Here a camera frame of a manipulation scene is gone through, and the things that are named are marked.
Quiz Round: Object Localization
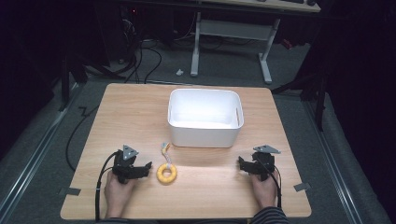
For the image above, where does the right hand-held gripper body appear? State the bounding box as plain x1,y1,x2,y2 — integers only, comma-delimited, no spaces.
246,144,281,182

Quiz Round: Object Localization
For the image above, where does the grey tape strip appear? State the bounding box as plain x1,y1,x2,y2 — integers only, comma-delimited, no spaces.
293,182,312,192
59,187,82,197

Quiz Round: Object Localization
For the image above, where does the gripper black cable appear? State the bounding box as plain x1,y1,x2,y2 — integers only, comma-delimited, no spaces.
255,158,283,209
94,150,120,222

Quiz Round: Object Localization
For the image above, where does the black floor cable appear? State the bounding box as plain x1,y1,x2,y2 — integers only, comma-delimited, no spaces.
64,105,100,173

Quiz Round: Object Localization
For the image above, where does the white-legged desk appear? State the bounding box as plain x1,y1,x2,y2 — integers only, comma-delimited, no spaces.
190,0,321,85

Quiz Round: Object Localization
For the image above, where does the person's right hand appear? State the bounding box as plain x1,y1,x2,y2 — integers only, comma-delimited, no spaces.
250,170,279,210

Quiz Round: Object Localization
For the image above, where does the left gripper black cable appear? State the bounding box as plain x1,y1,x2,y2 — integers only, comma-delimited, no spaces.
94,150,120,222

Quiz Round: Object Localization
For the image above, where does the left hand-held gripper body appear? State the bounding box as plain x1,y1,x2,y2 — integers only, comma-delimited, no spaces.
112,144,147,185

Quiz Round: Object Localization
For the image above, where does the yellow ring toy with rope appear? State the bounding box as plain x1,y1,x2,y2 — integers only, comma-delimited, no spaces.
156,142,178,184

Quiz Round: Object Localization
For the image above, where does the bundle of black cables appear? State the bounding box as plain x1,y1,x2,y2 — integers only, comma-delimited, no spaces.
115,8,163,84

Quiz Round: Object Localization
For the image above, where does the black stand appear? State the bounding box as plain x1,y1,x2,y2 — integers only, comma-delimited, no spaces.
57,55,92,112
271,71,331,133

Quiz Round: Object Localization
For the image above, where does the person's left hand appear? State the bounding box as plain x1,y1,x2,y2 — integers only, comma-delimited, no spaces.
104,170,136,219

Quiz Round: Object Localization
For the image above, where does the person's right striped sleeve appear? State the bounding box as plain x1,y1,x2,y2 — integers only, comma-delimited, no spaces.
249,206,290,224

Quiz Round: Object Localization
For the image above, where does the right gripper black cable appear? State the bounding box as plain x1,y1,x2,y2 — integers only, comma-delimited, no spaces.
255,158,283,209

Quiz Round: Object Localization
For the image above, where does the white plastic bin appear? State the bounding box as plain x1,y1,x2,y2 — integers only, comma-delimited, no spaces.
167,88,245,148

